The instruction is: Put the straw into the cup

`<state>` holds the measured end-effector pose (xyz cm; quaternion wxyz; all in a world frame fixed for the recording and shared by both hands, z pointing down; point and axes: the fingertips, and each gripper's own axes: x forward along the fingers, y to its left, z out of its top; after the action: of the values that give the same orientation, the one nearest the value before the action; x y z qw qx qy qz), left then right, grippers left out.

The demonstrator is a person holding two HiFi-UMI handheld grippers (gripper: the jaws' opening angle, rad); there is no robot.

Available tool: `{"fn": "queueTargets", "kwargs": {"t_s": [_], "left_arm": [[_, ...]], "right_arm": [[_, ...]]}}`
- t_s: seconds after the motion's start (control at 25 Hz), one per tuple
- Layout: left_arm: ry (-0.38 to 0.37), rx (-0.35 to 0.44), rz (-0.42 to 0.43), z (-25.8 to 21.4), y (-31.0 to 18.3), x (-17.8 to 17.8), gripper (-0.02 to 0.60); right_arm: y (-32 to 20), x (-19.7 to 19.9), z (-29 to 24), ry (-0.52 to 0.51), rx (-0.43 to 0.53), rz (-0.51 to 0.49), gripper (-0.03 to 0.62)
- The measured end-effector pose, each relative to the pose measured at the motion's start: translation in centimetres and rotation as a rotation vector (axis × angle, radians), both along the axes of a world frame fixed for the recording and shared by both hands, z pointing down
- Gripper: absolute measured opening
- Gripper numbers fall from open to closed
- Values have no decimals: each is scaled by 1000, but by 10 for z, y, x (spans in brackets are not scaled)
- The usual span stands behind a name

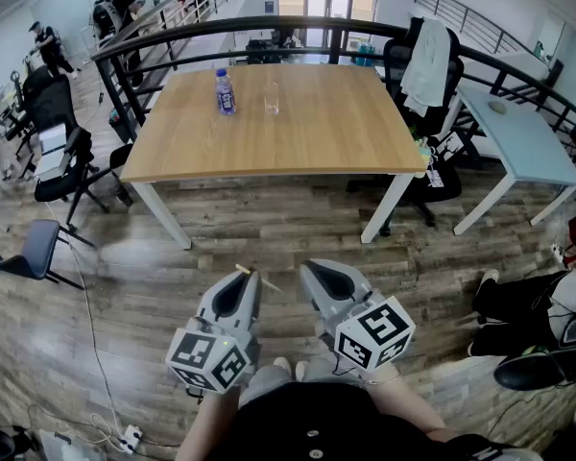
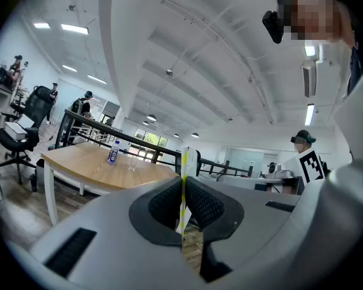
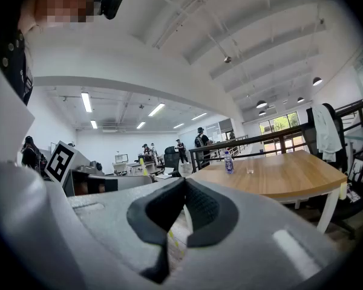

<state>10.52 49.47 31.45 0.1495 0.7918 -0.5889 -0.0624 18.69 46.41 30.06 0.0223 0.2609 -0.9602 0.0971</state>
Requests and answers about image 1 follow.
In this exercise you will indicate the glass entrance door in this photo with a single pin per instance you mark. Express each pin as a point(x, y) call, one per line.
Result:
point(326, 7)

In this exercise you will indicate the black metal railing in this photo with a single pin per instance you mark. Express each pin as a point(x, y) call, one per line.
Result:
point(269, 21)

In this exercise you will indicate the person's left white shoe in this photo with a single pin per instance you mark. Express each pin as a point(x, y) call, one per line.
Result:
point(283, 365)

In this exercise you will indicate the light blue table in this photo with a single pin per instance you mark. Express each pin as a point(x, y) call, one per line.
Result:
point(523, 137)

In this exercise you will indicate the person's right white shoe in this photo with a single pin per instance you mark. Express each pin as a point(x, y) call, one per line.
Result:
point(301, 369)

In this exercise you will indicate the person's white shoe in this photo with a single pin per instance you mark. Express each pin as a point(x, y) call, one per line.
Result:
point(301, 369)
point(283, 365)

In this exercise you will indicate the black mesh office chair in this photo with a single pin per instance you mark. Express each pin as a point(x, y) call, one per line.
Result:
point(398, 55)

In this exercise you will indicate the black white deer picture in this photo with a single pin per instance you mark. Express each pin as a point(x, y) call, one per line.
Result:
point(450, 147)

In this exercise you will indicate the white power strip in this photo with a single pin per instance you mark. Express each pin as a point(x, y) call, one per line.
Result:
point(131, 437)

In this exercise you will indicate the white table leg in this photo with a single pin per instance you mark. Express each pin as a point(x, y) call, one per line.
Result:
point(163, 214)
point(386, 209)

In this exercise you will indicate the dark blue chair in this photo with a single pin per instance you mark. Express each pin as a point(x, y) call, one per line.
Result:
point(38, 248)

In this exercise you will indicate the clear drinking glass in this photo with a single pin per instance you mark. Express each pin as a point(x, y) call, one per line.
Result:
point(271, 106)

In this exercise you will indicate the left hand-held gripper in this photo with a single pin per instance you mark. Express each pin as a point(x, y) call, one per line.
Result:
point(206, 353)

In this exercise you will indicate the thin wooden stick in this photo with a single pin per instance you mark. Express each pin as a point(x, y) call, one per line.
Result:
point(240, 268)

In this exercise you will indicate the person's left forearm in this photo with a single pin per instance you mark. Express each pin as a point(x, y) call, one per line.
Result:
point(206, 425)

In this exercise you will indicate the person's right forearm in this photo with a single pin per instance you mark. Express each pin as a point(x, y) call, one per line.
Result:
point(403, 401)

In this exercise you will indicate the person's black shirt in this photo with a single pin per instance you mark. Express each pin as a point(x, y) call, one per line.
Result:
point(317, 416)

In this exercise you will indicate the blue capped water bottle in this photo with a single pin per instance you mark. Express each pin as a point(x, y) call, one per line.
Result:
point(225, 99)

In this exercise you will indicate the white boxes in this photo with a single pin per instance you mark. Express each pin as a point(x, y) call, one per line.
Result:
point(52, 152)

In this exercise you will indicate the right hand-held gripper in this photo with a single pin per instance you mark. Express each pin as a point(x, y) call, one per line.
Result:
point(374, 334)

